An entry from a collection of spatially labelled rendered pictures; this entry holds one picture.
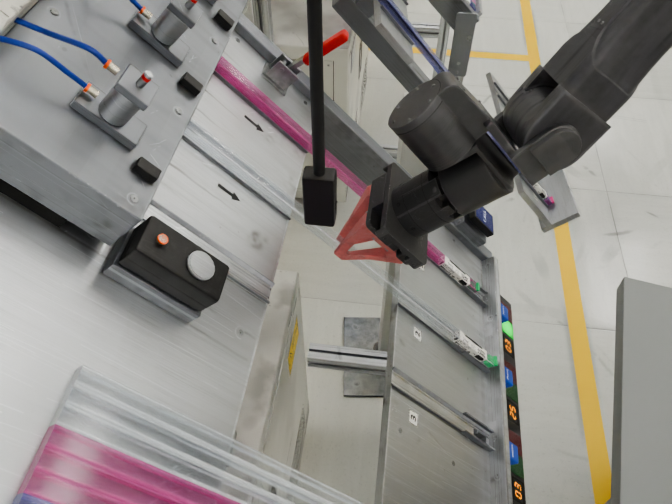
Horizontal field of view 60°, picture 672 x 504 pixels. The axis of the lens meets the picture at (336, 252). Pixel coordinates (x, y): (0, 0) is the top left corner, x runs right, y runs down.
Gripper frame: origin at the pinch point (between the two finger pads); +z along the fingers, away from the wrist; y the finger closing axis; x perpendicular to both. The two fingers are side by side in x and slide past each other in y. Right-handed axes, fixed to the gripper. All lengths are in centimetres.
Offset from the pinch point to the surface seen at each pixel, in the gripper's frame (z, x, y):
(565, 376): 24, 107, -44
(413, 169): 9.7, 21.9, -40.3
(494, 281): -1.1, 29.8, -14.4
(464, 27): 2, 28, -92
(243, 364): 1.4, -7.9, 18.8
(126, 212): -4.3, -23.8, 16.8
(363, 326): 64, 68, -52
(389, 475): 1.2, 11.8, 21.3
